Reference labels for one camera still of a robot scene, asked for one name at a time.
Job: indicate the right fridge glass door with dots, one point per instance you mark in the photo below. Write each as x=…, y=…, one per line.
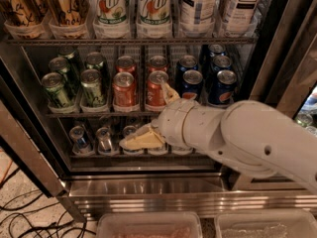
x=282, y=72

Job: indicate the left clear plastic bin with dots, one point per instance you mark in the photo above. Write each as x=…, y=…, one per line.
x=149, y=225

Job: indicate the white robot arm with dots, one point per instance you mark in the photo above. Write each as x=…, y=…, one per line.
x=249, y=137

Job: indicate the left LaCroix can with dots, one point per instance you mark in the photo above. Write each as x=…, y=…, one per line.
x=21, y=13

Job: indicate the right tea can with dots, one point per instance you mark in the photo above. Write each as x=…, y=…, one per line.
x=238, y=12

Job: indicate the green can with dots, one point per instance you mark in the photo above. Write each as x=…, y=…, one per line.
x=91, y=82
x=72, y=55
x=62, y=66
x=54, y=86
x=97, y=61

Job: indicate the top wire shelf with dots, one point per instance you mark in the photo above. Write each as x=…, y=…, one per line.
x=131, y=42

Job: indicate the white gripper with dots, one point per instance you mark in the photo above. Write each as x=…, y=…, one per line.
x=170, y=120

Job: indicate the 7up can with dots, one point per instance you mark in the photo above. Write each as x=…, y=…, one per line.
x=111, y=12
x=154, y=12

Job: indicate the front right Pepsi can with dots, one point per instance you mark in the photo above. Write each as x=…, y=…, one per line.
x=223, y=86

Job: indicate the right 7up can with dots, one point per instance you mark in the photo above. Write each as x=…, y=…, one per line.
x=154, y=12

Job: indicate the middle wire shelf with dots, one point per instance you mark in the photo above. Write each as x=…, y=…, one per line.
x=99, y=114

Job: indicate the slim blue can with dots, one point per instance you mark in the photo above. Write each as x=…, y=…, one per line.
x=80, y=139
x=104, y=138
x=126, y=132

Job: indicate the middle slim blue can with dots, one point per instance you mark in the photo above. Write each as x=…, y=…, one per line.
x=104, y=138

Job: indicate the front left Pepsi can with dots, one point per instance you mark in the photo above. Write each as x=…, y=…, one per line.
x=191, y=85

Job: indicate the right slim blue can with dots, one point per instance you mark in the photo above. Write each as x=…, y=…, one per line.
x=126, y=132

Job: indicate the lacroix can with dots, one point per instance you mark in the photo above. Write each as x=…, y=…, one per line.
x=68, y=13
x=21, y=13

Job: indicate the pepsi can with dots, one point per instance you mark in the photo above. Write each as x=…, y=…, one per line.
x=212, y=50
x=223, y=86
x=184, y=64
x=191, y=85
x=218, y=63

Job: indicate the tea can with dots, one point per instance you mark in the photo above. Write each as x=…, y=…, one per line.
x=197, y=12
x=238, y=12

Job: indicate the open fridge door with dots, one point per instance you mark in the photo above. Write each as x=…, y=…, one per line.
x=29, y=138

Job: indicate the front right orange can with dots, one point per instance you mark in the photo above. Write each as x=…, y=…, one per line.
x=154, y=90

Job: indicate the middle right Pepsi can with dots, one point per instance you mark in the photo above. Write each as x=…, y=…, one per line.
x=218, y=63

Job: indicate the left tea can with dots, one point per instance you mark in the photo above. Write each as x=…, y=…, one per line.
x=197, y=12

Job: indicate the clear plastic bin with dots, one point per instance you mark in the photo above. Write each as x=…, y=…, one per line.
x=266, y=223
x=149, y=225

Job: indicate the orange can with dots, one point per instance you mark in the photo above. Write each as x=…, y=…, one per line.
x=154, y=90
x=126, y=64
x=124, y=87
x=157, y=63

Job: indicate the left slim blue can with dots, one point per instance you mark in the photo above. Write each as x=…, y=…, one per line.
x=80, y=139

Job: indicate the back left Pepsi can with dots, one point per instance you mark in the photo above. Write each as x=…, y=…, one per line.
x=184, y=64

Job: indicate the back right orange can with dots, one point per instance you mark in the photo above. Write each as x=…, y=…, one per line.
x=157, y=63

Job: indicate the back right Pepsi can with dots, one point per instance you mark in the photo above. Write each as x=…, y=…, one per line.
x=212, y=50

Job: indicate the right LaCroix can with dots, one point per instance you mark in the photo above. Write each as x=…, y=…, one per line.
x=68, y=13

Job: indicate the back left orange can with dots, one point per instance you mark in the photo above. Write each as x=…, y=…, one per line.
x=126, y=64

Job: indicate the front left orange can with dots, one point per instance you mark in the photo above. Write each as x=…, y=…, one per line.
x=124, y=87

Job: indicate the wire shelf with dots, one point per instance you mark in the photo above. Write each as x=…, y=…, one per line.
x=99, y=114
x=131, y=42

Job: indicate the left 7up can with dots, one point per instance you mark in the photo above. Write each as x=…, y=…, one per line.
x=111, y=12

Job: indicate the right clear plastic bin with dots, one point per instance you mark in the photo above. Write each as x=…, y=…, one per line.
x=266, y=223

